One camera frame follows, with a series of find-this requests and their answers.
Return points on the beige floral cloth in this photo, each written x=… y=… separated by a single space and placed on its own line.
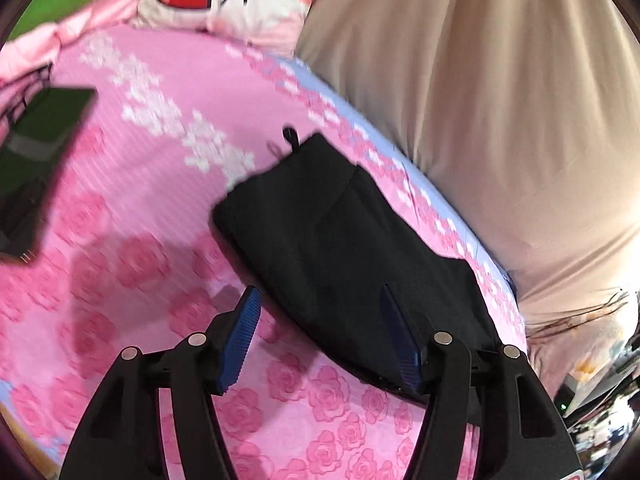
x=595 y=330

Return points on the black pants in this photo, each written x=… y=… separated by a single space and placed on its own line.
x=325 y=235

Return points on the pink quilt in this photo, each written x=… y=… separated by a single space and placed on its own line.
x=75 y=25

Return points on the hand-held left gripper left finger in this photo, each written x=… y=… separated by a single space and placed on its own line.
x=240 y=341

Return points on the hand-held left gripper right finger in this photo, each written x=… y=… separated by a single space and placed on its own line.
x=401 y=342

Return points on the beige cloth cover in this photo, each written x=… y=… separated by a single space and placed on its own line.
x=475 y=110

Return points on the white cartoon face pillow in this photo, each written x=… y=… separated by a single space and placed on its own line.
x=240 y=10

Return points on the pink rose print bed sheet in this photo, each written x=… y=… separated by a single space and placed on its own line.
x=150 y=185

